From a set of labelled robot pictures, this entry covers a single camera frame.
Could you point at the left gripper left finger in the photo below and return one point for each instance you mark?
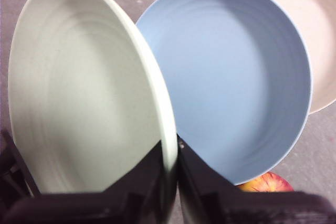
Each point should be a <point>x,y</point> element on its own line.
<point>105,208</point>

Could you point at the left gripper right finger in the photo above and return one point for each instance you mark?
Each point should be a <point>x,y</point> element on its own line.
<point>236,208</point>

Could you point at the red apple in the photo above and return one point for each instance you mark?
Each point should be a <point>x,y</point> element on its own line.
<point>265,183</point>

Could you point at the green round plate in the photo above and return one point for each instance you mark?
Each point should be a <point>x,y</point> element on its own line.
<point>78,90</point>

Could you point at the beige round plate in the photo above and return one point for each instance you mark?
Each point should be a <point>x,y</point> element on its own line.
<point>320,37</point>

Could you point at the blue round plate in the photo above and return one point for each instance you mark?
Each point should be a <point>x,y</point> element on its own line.
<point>223,90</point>

